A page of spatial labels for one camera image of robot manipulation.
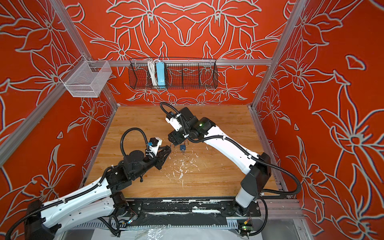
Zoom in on blue padlock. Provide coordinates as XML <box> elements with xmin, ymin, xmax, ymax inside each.
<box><xmin>180</xmin><ymin>141</ymin><xmax>189</xmax><ymax>153</ymax></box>

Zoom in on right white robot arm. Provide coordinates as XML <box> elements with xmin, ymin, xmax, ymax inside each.
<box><xmin>160</xmin><ymin>102</ymin><xmax>302</xmax><ymax>216</ymax></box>

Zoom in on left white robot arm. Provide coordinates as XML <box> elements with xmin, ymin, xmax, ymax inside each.
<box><xmin>5</xmin><ymin>128</ymin><xmax>172</xmax><ymax>240</ymax></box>

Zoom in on light blue box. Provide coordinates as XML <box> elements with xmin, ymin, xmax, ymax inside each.
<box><xmin>156</xmin><ymin>62</ymin><xmax>166</xmax><ymax>89</ymax></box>

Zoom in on clear plastic bin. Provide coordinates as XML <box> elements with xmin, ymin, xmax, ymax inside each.
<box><xmin>60</xmin><ymin>61</ymin><xmax>112</xmax><ymax>98</ymax></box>

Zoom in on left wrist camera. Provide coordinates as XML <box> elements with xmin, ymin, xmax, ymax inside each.
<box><xmin>146</xmin><ymin>137</ymin><xmax>163</xmax><ymax>158</ymax></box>

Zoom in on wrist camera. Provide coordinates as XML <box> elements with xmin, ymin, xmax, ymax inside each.
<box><xmin>146</xmin><ymin>137</ymin><xmax>163</xmax><ymax>158</ymax></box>
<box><xmin>166</xmin><ymin>115</ymin><xmax>183</xmax><ymax>132</ymax></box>

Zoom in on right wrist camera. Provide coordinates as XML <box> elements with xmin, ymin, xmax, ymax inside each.
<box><xmin>166</xmin><ymin>115</ymin><xmax>183</xmax><ymax>132</ymax></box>

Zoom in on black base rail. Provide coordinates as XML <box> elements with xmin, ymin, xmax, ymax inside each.
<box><xmin>118</xmin><ymin>197</ymin><xmax>262</xmax><ymax>225</ymax></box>

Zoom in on black wire basket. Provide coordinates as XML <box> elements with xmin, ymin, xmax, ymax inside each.
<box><xmin>128</xmin><ymin>57</ymin><xmax>219</xmax><ymax>90</ymax></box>

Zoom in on white cable duct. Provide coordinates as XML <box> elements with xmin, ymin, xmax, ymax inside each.
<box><xmin>71</xmin><ymin>220</ymin><xmax>239</xmax><ymax>231</ymax></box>

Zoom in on white cable bundle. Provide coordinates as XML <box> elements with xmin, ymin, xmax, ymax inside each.
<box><xmin>147</xmin><ymin>59</ymin><xmax>158</xmax><ymax>87</ymax></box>

